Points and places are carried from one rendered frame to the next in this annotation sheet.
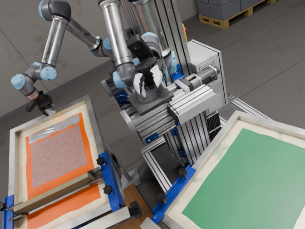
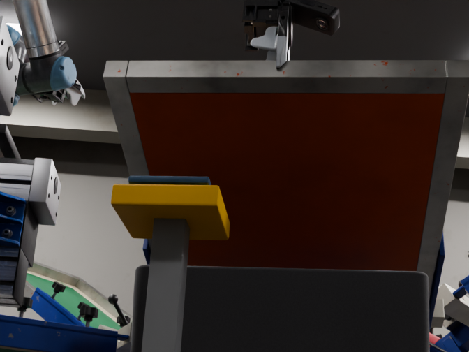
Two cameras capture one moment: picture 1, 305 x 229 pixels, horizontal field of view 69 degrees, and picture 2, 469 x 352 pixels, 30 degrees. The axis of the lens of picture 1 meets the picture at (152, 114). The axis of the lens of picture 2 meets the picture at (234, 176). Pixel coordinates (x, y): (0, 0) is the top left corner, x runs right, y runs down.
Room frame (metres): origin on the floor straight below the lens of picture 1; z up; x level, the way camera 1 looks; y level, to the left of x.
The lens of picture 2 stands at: (2.59, 0.74, 0.57)
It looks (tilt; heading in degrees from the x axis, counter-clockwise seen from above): 22 degrees up; 188
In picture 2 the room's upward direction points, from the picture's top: 3 degrees clockwise
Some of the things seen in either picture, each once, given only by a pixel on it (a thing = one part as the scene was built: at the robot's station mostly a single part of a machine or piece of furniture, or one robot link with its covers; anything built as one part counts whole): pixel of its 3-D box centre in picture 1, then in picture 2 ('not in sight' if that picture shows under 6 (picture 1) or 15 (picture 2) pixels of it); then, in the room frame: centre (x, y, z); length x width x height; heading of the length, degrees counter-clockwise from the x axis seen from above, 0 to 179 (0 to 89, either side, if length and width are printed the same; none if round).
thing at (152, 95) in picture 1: (145, 88); not in sight; (1.10, -0.03, 1.31); 0.15 x 0.15 x 0.10
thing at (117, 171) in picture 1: (111, 175); not in sight; (1.07, 0.44, 0.77); 0.46 x 0.09 x 0.36; 2
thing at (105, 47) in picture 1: (113, 47); not in sight; (1.59, 0.07, 1.42); 0.13 x 0.12 x 0.14; 42
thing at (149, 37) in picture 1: (149, 47); (10, 47); (0.81, -0.09, 1.65); 0.11 x 0.08 x 0.09; 166
